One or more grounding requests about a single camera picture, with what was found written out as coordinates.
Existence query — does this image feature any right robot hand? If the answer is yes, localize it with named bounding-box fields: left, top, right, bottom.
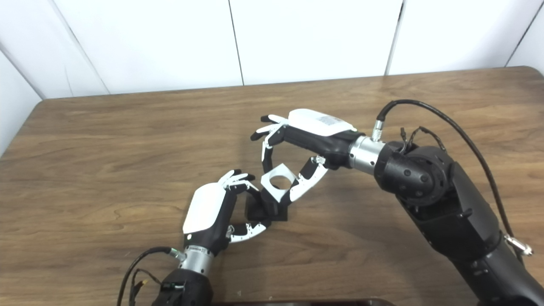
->
left=250, top=109, right=365, bottom=203

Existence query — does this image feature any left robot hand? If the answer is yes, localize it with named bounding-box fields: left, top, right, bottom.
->
left=182, top=169, right=268, bottom=257

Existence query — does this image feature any black peg with square base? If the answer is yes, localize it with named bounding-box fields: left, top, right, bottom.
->
left=246, top=186, right=290, bottom=223

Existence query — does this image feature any white square piece with hole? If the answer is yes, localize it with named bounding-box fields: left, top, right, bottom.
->
left=260, top=163, right=300, bottom=203

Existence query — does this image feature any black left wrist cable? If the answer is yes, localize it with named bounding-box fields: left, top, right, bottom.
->
left=117, top=246, right=187, bottom=306

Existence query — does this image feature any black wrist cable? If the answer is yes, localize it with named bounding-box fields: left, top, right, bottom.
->
left=371, top=99, right=534, bottom=264
left=117, top=246, right=187, bottom=306

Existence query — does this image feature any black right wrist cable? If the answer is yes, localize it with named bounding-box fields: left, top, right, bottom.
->
left=371, top=99, right=534, bottom=264

